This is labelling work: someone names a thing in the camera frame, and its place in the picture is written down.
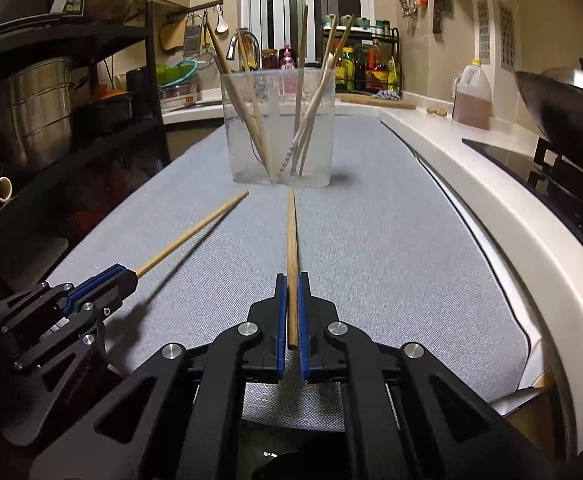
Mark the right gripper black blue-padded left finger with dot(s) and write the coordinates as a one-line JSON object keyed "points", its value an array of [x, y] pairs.
{"points": [[178, 415]]}

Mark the white handled knife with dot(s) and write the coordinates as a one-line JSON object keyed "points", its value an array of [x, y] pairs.
{"points": [[299, 147]]}

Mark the black shelving unit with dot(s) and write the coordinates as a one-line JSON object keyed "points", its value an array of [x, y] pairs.
{"points": [[80, 130]]}

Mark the dark brown bowl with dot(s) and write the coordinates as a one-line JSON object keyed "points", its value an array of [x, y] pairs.
{"points": [[107, 11]]}

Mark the stainless steel stock pot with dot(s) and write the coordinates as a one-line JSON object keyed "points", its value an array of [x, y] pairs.
{"points": [[35, 108]]}

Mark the black wok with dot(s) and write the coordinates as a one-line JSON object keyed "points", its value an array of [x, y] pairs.
{"points": [[556, 108]]}

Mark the blue checkered cloth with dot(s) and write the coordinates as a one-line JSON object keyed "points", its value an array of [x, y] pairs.
{"points": [[388, 95]]}

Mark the green plastic bowl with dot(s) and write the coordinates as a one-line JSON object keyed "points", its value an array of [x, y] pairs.
{"points": [[169, 75]]}

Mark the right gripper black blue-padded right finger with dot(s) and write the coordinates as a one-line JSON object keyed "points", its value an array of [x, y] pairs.
{"points": [[407, 415]]}

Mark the round wooden cutting board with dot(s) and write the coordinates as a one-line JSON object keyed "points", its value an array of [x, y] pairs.
{"points": [[353, 98]]}

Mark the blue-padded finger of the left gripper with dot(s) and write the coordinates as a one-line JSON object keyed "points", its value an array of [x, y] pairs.
{"points": [[107, 290]]}

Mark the ginger piece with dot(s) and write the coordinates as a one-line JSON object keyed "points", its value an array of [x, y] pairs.
{"points": [[436, 111]]}

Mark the clear plastic utensil container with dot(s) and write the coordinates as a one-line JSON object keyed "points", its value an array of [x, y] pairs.
{"points": [[276, 93]]}

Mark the hanging metal grater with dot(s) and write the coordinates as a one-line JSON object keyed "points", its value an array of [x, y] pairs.
{"points": [[193, 31]]}

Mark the pink dish soap bottle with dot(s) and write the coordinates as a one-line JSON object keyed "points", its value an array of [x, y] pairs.
{"points": [[287, 58]]}

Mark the plastic oil jug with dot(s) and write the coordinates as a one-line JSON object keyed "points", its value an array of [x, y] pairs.
{"points": [[472, 97]]}

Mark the chrome kitchen faucet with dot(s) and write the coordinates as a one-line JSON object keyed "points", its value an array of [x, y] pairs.
{"points": [[244, 46]]}

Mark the black condiment rack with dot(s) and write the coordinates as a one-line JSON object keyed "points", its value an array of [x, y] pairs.
{"points": [[370, 60]]}

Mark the hanging cleaver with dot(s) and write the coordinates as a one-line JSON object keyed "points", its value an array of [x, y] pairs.
{"points": [[439, 7]]}

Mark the black gas stove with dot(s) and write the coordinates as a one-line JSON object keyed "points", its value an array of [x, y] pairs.
{"points": [[551, 178]]}

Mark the hanging white ladle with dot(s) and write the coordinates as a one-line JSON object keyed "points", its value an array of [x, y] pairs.
{"points": [[221, 27]]}

